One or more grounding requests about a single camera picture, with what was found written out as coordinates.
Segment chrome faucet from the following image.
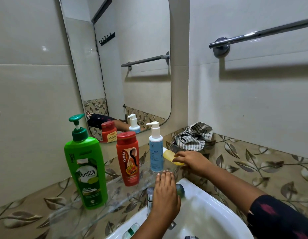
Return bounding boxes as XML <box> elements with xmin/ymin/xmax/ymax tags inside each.
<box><xmin>146</xmin><ymin>187</ymin><xmax>155</xmax><ymax>217</ymax></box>

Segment person's left forearm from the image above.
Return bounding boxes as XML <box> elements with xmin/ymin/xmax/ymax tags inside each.
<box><xmin>132</xmin><ymin>218</ymin><xmax>178</xmax><ymax>239</ymax></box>

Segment small yellow bottle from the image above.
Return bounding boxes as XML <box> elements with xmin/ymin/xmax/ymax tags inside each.
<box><xmin>163</xmin><ymin>147</ymin><xmax>185</xmax><ymax>166</ymax></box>

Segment person's left hand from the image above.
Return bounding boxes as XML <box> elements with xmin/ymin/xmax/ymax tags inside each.
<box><xmin>150</xmin><ymin>171</ymin><xmax>182</xmax><ymax>222</ymax></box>

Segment checked cloth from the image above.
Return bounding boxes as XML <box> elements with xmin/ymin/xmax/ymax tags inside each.
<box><xmin>174</xmin><ymin>122</ymin><xmax>214</xmax><ymax>152</ymax></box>

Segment chrome towel bar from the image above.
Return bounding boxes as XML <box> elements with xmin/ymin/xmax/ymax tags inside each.
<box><xmin>209</xmin><ymin>17</ymin><xmax>308</xmax><ymax>58</ymax></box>

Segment glass shelf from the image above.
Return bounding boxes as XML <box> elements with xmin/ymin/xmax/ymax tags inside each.
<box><xmin>48</xmin><ymin>157</ymin><xmax>185</xmax><ymax>239</ymax></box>

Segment green pump shampoo bottle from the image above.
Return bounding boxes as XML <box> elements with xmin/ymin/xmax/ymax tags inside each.
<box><xmin>64</xmin><ymin>114</ymin><xmax>108</xmax><ymax>210</ymax></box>

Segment person's right forearm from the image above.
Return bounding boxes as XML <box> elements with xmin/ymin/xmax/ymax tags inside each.
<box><xmin>206</xmin><ymin>165</ymin><xmax>256</xmax><ymax>217</ymax></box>

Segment dark patterned sleeve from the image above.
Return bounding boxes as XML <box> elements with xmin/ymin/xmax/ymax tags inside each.
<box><xmin>247</xmin><ymin>195</ymin><xmax>308</xmax><ymax>239</ymax></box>

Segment dark round faucet knob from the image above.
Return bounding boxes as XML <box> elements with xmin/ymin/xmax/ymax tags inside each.
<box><xmin>176</xmin><ymin>184</ymin><xmax>186</xmax><ymax>199</ymax></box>

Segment white blue pump bottle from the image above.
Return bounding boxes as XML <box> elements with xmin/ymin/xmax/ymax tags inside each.
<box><xmin>146</xmin><ymin>121</ymin><xmax>164</xmax><ymax>173</ymax></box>

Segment green white tube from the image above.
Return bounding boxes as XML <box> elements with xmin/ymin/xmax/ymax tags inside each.
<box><xmin>122</xmin><ymin>223</ymin><xmax>141</xmax><ymax>239</ymax></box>

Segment wall mirror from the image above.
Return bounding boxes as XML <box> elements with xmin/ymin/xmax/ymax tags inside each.
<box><xmin>58</xmin><ymin>0</ymin><xmax>172</xmax><ymax>144</ymax></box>

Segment white ceramic sink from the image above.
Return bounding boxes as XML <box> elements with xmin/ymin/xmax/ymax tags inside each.
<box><xmin>105</xmin><ymin>178</ymin><xmax>254</xmax><ymax>239</ymax></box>

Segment red shampoo bottle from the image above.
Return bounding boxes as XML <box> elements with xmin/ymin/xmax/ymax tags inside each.
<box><xmin>116</xmin><ymin>131</ymin><xmax>140</xmax><ymax>187</ymax></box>

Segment person's right hand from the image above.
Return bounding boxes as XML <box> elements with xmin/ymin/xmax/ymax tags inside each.
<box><xmin>172</xmin><ymin>150</ymin><xmax>214</xmax><ymax>177</ymax></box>

